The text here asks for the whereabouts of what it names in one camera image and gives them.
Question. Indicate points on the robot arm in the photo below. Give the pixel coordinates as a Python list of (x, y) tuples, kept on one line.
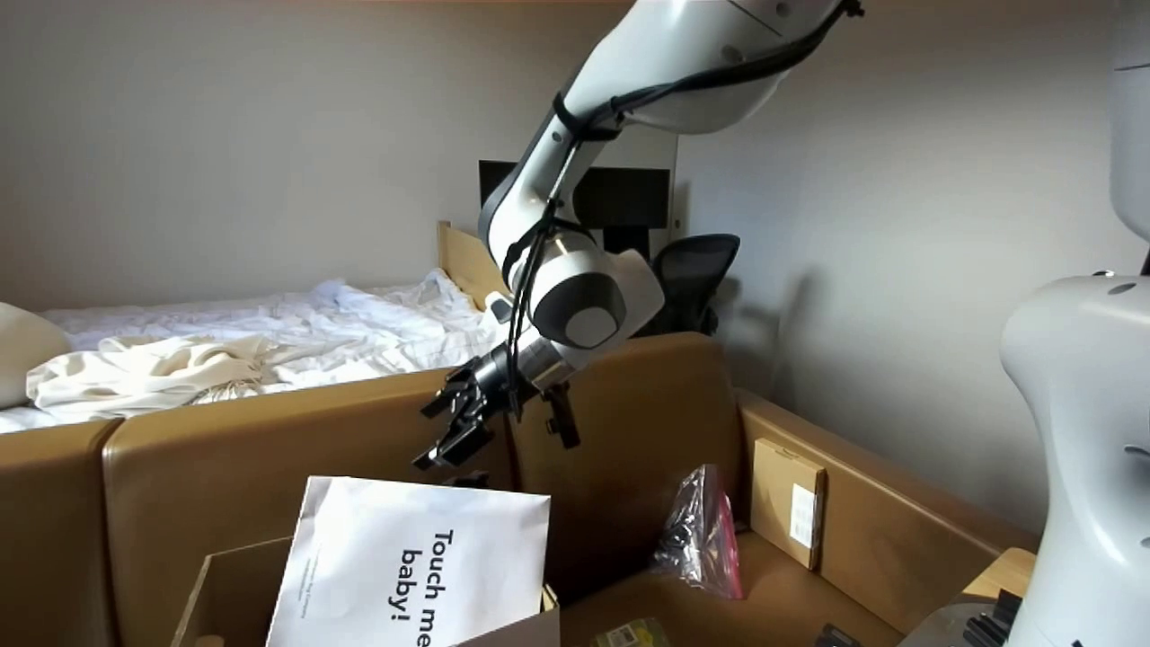
[(683, 63)]

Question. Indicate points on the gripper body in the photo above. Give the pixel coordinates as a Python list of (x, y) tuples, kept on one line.
[(492, 377)]

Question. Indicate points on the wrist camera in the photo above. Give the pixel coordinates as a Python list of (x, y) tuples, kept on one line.
[(562, 418)]

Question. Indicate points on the black monitor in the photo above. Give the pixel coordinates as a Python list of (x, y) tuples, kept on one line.
[(629, 198)]

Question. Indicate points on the open cardboard box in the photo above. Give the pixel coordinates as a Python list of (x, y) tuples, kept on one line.
[(229, 598)]

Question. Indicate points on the cream blanket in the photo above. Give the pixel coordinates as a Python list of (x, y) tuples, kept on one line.
[(135, 373)]

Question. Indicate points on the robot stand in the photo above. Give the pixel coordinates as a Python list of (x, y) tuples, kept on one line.
[(948, 624)]

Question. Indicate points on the clear and pink plastic bag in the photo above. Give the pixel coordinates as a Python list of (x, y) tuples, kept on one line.
[(701, 539)]

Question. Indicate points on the bed with white sheets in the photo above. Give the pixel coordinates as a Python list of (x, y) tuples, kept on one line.
[(359, 323)]

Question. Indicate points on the brown leather sofa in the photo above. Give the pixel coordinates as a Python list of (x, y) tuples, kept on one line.
[(234, 467)]

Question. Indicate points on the cream pillow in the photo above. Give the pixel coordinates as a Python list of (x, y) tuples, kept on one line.
[(22, 350)]

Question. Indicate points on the black office chair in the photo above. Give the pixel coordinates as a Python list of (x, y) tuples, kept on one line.
[(696, 270)]

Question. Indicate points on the black clamp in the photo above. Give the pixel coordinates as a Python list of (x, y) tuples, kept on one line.
[(993, 622)]

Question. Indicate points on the flat cardboard package with label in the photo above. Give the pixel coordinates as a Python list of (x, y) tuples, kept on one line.
[(777, 499)]

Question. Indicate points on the small black object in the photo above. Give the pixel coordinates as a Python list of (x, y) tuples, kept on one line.
[(835, 637)]

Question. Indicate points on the white paper bag with print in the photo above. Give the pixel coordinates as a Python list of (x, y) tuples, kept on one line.
[(359, 575)]

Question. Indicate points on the yellow green packet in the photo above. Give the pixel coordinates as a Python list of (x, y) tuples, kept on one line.
[(633, 634)]

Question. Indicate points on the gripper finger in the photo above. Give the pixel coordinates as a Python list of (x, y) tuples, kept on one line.
[(460, 443), (447, 394)]

